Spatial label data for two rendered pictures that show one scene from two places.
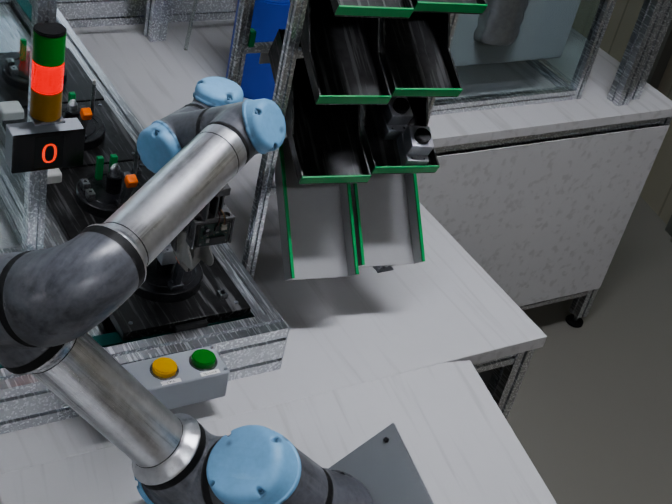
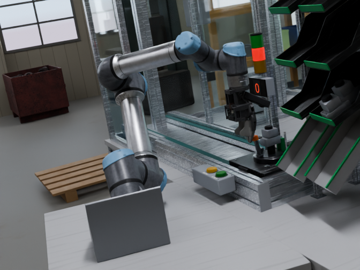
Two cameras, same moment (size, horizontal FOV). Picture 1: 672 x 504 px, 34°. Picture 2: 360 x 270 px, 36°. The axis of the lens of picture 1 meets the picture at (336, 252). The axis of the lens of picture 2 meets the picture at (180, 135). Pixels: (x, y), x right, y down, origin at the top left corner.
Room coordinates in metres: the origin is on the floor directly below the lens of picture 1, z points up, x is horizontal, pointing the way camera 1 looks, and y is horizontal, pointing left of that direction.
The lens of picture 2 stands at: (1.74, -1.70, 1.62)
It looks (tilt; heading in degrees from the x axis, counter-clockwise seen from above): 14 degrees down; 104
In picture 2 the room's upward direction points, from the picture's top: 9 degrees counter-clockwise
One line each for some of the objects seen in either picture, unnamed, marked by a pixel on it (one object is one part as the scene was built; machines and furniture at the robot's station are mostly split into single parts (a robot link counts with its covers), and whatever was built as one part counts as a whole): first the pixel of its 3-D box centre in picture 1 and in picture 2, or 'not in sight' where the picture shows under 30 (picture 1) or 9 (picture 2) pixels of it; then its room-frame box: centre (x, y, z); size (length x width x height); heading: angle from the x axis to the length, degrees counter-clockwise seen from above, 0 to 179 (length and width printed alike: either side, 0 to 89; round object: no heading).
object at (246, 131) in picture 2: (203, 253); (246, 132); (1.49, 0.21, 1.10); 0.06 x 0.03 x 0.09; 38
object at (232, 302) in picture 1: (162, 281); (272, 160); (1.57, 0.29, 0.96); 0.24 x 0.24 x 0.02; 38
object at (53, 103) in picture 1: (46, 101); (260, 66); (1.54, 0.51, 1.28); 0.05 x 0.05 x 0.05
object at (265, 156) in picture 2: (163, 273); (271, 155); (1.57, 0.29, 0.98); 0.14 x 0.14 x 0.02
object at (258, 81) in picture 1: (263, 39); not in sight; (2.57, 0.31, 0.99); 0.16 x 0.16 x 0.27
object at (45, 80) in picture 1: (47, 73); (258, 53); (1.54, 0.51, 1.33); 0.05 x 0.05 x 0.05
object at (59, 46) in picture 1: (49, 45); (256, 41); (1.54, 0.51, 1.38); 0.05 x 0.05 x 0.05
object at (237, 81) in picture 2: not in sight; (238, 80); (1.49, 0.23, 1.29); 0.08 x 0.08 x 0.05
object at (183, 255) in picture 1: (186, 256); (241, 130); (1.48, 0.24, 1.10); 0.06 x 0.03 x 0.09; 38
